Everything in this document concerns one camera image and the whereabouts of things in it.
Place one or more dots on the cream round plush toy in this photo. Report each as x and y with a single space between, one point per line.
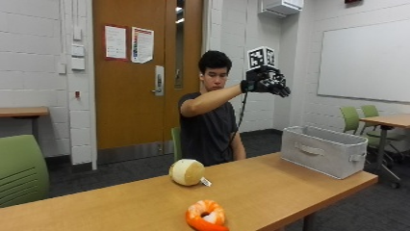
187 172

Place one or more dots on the orange shrimp plush toy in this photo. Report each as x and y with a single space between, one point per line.
207 215

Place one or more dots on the green chair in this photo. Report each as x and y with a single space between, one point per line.
22 170
177 143
351 119
376 123

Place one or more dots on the wooden side table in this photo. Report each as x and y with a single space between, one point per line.
387 134
23 112

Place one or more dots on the whiteboard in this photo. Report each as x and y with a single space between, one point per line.
367 61

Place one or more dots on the white wall unit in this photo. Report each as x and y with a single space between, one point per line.
282 7

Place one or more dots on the colourful paper notice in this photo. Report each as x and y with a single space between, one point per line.
143 45

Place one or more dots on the white paper notice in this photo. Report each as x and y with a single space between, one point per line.
117 42

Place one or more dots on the the person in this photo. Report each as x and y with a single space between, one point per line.
211 112

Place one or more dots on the white marker cube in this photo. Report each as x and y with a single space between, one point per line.
262 57

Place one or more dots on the white wall switch box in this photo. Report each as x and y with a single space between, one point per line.
78 63
78 50
78 33

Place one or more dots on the wooden door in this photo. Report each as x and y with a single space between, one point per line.
133 73

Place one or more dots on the grey fabric storage bin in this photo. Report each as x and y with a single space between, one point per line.
324 150

